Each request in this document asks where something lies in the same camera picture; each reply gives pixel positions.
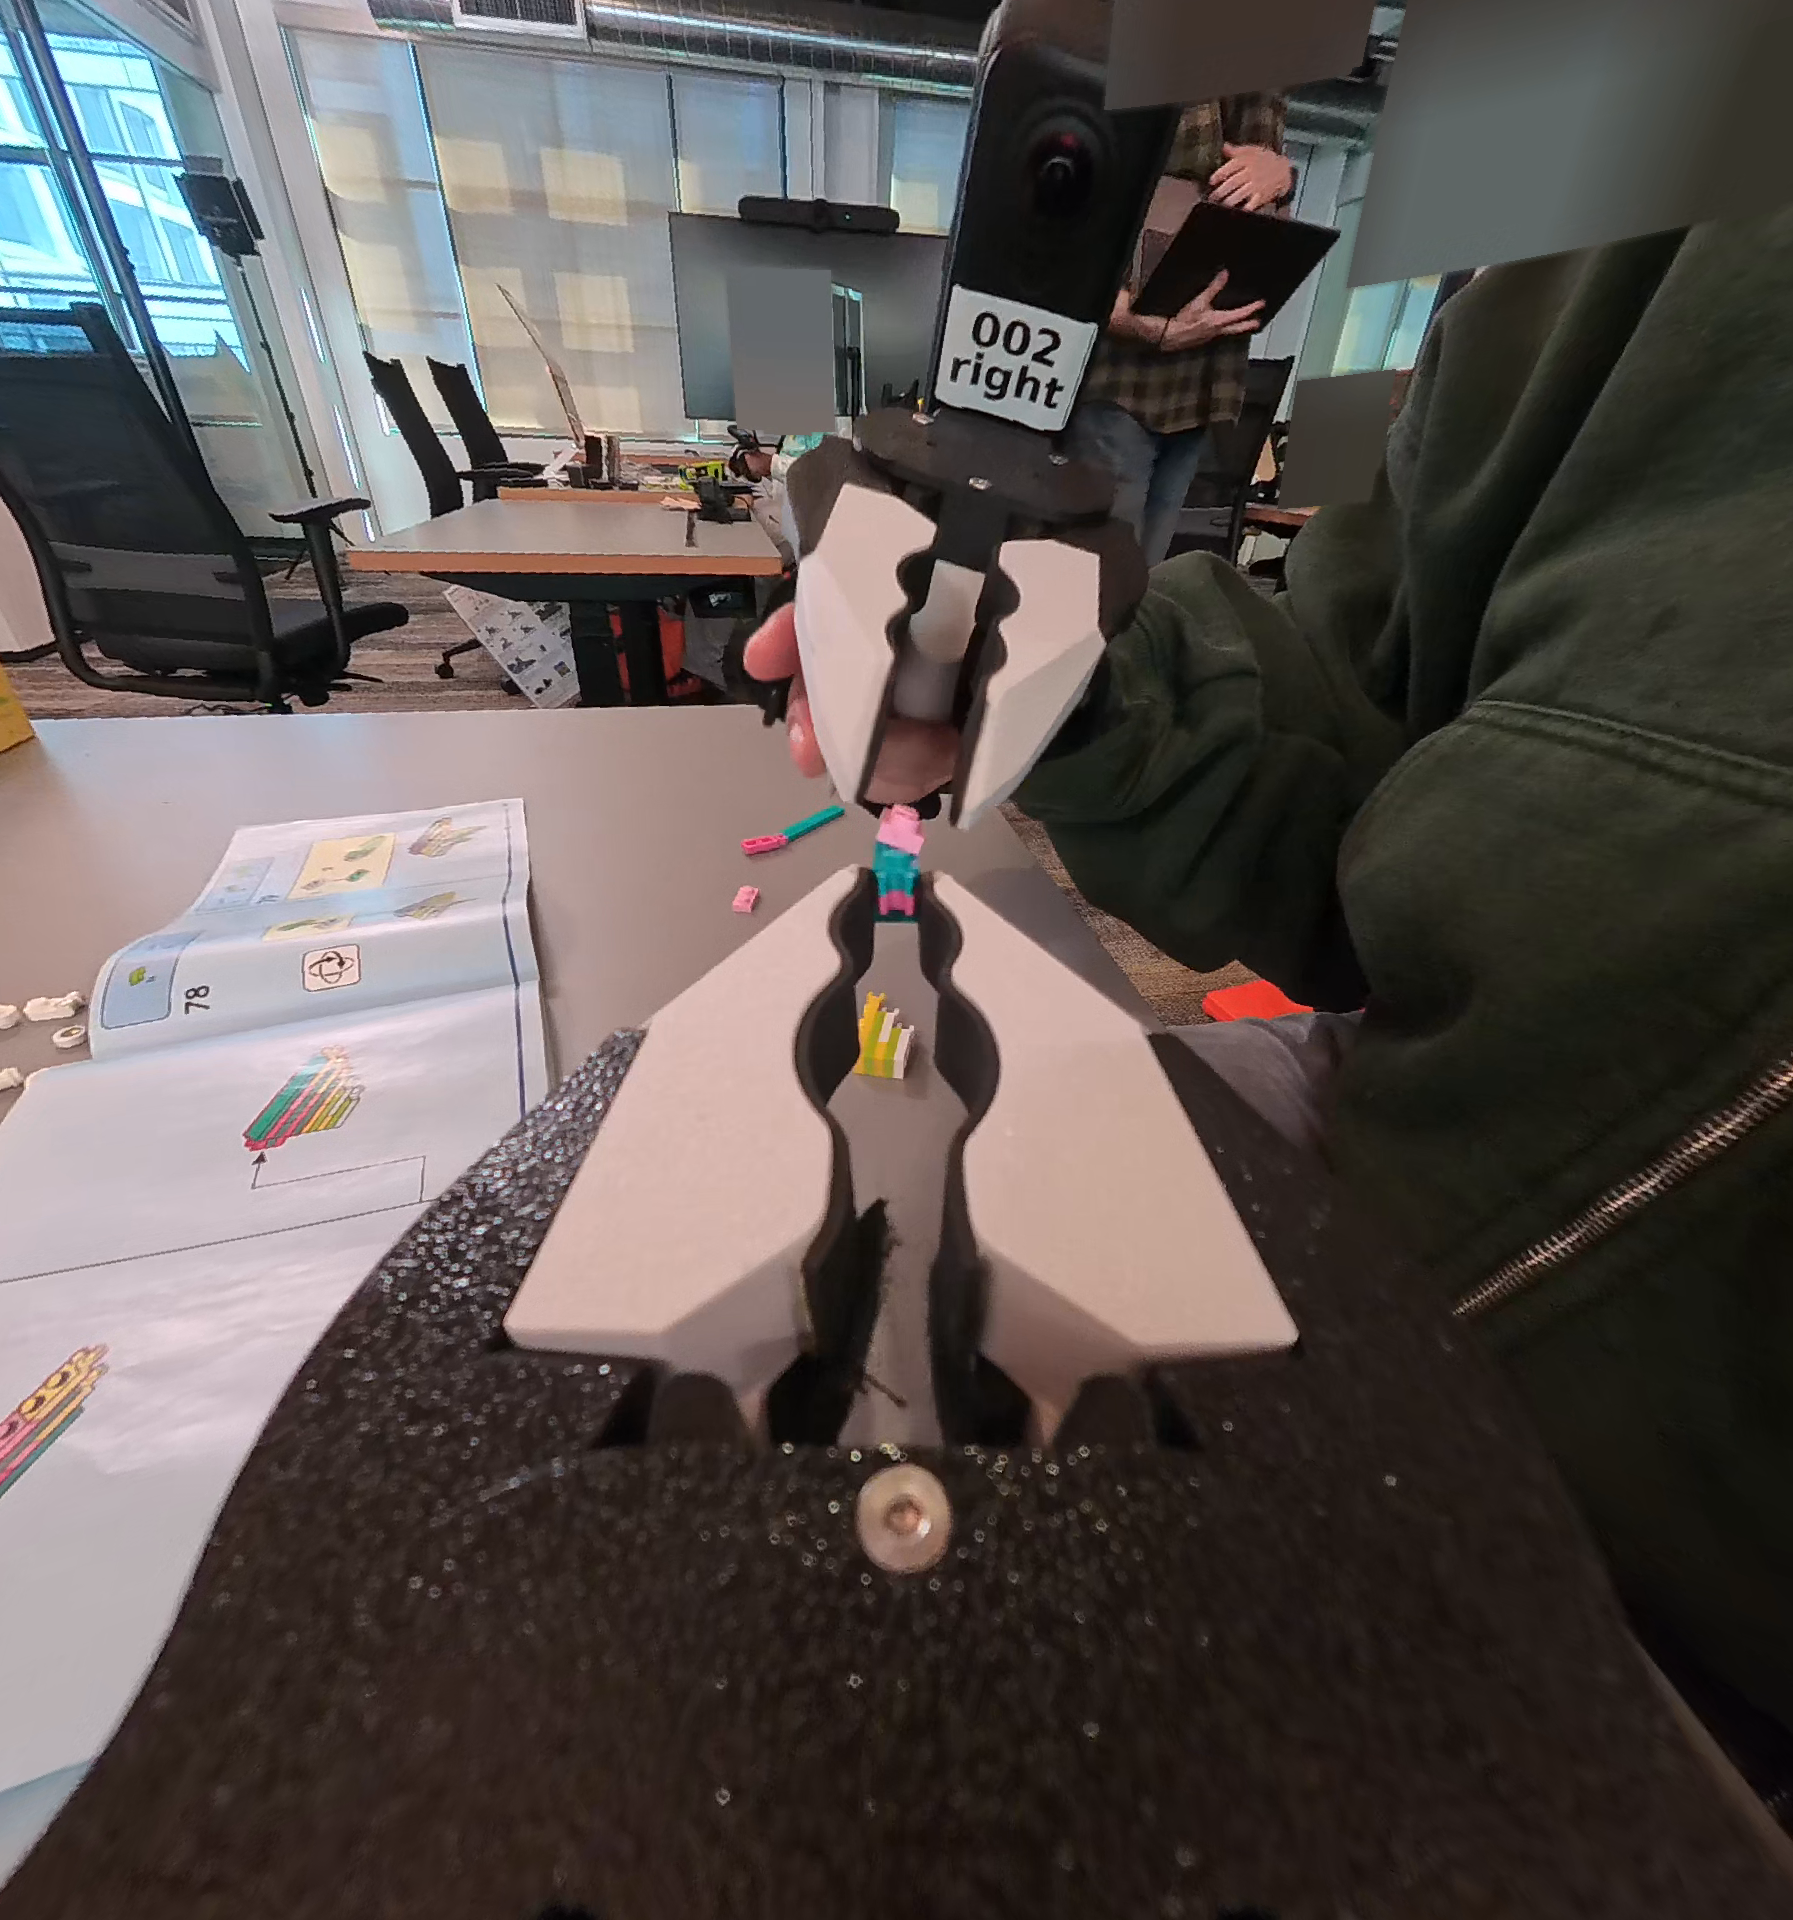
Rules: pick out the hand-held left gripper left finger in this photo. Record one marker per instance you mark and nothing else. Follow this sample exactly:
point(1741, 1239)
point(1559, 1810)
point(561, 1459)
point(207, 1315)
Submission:
point(658, 1185)

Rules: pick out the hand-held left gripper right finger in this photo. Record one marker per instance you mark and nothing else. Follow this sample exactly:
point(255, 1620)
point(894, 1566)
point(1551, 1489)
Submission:
point(1120, 1200)

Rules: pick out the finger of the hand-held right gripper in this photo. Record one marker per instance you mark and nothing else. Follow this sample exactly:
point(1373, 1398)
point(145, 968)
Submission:
point(1039, 675)
point(844, 631)

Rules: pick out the teal pink lego assembly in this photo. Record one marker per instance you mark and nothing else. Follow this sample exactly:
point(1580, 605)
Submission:
point(901, 878)

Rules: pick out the person's right forearm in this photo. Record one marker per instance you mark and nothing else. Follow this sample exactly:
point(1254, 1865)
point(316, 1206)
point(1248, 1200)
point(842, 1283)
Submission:
point(1213, 750)

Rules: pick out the pink teal lego bar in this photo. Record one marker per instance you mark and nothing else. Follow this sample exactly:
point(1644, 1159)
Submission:
point(794, 829)

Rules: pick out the lego instruction booklet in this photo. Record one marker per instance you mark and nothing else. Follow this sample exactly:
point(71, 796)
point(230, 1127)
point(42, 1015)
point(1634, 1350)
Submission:
point(236, 1200)

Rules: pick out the person's right hand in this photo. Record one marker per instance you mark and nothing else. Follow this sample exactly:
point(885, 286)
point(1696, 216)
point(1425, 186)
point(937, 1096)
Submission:
point(773, 649)

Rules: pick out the large dark monitor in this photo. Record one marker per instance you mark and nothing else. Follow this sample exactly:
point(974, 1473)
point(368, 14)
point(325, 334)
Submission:
point(896, 299)

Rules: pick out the black tablet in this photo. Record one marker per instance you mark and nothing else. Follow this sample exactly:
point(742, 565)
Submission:
point(1242, 262)

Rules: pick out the black video bar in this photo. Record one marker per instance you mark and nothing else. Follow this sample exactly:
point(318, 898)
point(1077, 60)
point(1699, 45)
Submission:
point(819, 213)

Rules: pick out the red flat object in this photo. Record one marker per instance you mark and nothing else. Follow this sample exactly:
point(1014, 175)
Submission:
point(1256, 1005)

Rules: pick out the wooden edged office table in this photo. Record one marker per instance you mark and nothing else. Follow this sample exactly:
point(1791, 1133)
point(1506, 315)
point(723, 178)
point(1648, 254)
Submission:
point(566, 537)

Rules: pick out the printed paper leaflet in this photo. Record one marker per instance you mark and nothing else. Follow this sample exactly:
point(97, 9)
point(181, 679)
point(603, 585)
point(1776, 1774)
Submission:
point(522, 644)

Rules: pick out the large black office chair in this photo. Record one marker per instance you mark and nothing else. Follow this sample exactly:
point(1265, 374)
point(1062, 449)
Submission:
point(118, 541)

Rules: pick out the black speaker on stand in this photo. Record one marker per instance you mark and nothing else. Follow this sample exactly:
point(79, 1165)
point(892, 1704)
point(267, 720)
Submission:
point(221, 211)

